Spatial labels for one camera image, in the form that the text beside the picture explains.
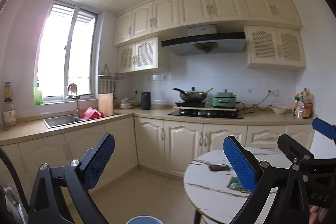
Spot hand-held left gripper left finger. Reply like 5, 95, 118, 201
28, 133, 116, 224

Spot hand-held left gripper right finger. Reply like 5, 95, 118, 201
223, 135, 310, 224

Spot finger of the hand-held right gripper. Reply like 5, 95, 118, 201
312, 117, 336, 139
277, 134, 316, 175

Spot blue plastic bucket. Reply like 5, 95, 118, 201
126, 216, 163, 224

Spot person's right hand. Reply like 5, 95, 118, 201
309, 205, 329, 224

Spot dark brown scrap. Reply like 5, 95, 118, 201
209, 164, 232, 172

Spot dark green packet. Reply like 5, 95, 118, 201
228, 177, 250, 192

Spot cluster of condiment bottles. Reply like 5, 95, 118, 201
293, 88, 314, 119

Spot white bowl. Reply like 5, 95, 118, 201
271, 106, 291, 115

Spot round marble table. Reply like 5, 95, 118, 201
183, 147, 292, 224

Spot red plastic basin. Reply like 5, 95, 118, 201
79, 107, 104, 120

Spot wooden cutting board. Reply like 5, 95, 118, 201
98, 93, 114, 117

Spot stainless steel sink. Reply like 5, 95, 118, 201
43, 114, 119, 129

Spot black glass gas hob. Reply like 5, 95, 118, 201
168, 109, 245, 120

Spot stack of white bowls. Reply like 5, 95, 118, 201
119, 97, 134, 109

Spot metal sink faucet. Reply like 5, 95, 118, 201
67, 83, 80, 118

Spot green electric cooker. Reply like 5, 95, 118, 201
211, 89, 238, 108

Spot cream lower kitchen cabinets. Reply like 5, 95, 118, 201
0, 112, 315, 204

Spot hanging kitchen utensils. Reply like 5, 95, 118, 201
99, 80, 117, 96

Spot black electric kettle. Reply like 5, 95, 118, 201
141, 91, 152, 110

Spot black wok with lid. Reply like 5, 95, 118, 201
173, 87, 214, 103

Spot green dish soap bottle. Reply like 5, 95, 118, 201
34, 86, 44, 106

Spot wide lattice door cabinet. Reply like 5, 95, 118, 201
244, 25, 307, 71

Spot clear oil bottle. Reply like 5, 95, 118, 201
3, 101, 17, 128

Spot kitchen window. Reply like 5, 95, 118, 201
35, 0, 99, 104

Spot small lattice door cabinet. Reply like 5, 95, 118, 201
117, 36, 170, 74

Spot dark sauce bottle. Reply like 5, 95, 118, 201
3, 82, 12, 102

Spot range hood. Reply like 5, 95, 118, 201
161, 25, 247, 57

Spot black power cable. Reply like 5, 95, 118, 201
235, 91, 274, 112

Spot wall utensil rack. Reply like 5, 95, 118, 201
98, 64, 125, 80

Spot cream upper wall cabinets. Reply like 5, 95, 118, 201
113, 0, 302, 47

